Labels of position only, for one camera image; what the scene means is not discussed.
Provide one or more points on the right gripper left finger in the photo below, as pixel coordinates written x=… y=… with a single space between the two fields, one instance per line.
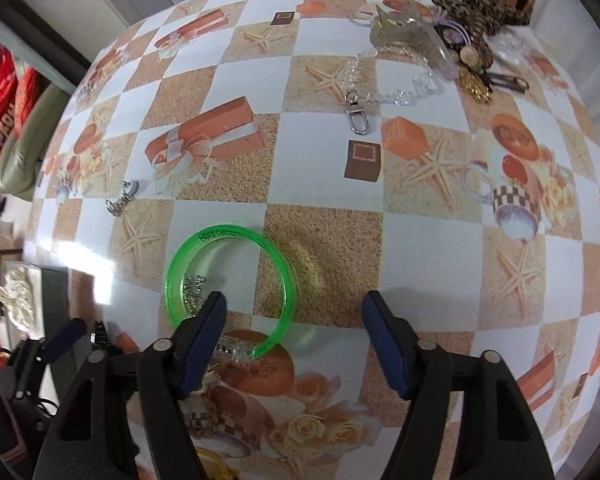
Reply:
x=166 y=373

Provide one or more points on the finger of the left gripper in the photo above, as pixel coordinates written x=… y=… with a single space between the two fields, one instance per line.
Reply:
x=54 y=348

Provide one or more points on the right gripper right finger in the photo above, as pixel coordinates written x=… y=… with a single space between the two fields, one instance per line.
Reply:
x=420 y=372

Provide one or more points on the green translucent bangle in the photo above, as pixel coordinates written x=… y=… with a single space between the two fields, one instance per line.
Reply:
x=214 y=252

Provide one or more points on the small black claw clip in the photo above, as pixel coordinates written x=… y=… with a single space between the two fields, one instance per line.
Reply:
x=99 y=338

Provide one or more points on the cream polka dot scrunchie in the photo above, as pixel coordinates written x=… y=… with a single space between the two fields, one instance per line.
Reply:
x=16 y=295

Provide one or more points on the silver chain earrings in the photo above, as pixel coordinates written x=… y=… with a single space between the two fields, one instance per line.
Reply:
x=193 y=298

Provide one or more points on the grey jewelry tray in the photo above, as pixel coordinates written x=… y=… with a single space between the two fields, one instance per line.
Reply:
x=50 y=285

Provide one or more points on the small silver charm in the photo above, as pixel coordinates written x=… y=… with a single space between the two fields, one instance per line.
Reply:
x=128 y=192

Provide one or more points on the green leather sofa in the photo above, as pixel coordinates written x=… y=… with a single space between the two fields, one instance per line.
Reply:
x=21 y=158

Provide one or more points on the red cushion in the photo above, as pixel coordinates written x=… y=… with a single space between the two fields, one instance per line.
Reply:
x=18 y=94

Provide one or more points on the checkered printed tablecloth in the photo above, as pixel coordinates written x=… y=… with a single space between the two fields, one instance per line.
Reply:
x=478 y=223

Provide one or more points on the gold charm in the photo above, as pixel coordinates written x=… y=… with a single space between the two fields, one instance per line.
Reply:
x=473 y=86

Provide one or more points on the leopard print bow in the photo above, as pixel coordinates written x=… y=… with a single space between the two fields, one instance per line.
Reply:
x=482 y=18

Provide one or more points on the clear crystal chain keyring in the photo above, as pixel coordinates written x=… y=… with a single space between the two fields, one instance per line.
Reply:
x=362 y=85

